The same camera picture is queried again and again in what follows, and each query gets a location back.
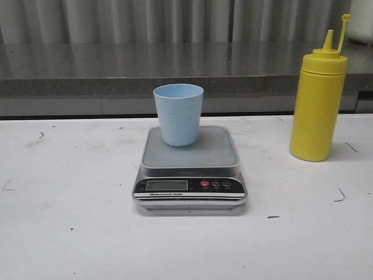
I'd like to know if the light blue plastic cup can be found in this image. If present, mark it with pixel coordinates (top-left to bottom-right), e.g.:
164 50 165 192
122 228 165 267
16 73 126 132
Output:
153 83 204 146

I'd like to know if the yellow squeeze bottle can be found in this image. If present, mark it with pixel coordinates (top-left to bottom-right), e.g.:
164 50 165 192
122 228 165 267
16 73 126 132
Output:
289 14 351 162

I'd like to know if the silver electronic kitchen scale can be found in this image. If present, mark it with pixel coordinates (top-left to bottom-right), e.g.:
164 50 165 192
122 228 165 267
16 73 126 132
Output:
132 125 248 211

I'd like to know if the white container in background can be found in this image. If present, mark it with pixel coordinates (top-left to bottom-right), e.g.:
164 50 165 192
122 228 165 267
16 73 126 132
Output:
346 0 373 45

